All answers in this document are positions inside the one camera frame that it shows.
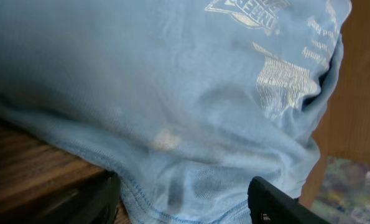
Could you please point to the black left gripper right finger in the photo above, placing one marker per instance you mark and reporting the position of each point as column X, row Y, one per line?
column 269, row 205

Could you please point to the light blue t-shirt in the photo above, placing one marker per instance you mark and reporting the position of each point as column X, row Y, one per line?
column 186, row 100

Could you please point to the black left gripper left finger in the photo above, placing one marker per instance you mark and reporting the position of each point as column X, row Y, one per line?
column 94, row 201

